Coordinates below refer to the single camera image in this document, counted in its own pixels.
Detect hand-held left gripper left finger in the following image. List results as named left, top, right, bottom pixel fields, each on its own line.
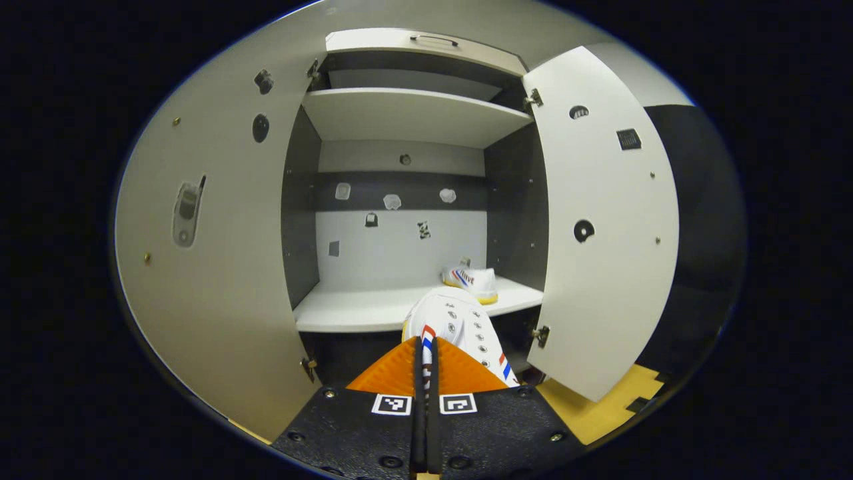
left=270, top=337, right=427, bottom=478

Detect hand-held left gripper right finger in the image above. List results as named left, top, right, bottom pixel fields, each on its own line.
left=426, top=337, right=587, bottom=479

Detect white shoe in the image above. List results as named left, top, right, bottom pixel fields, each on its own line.
left=402, top=287, right=520, bottom=387
left=441, top=265, right=499, bottom=305

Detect white cabinet door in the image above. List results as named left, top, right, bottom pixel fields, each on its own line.
left=522, top=45, right=680, bottom=403
left=115, top=7, right=327, bottom=442

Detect white shoe cabinet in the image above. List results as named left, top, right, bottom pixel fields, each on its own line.
left=115, top=7, right=680, bottom=442

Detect white cabinet shelf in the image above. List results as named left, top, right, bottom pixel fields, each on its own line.
left=293, top=277, right=544, bottom=333
left=301, top=87, right=534, bottom=149

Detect white cabinet drawer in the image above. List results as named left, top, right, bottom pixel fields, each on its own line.
left=325, top=28, right=528, bottom=77

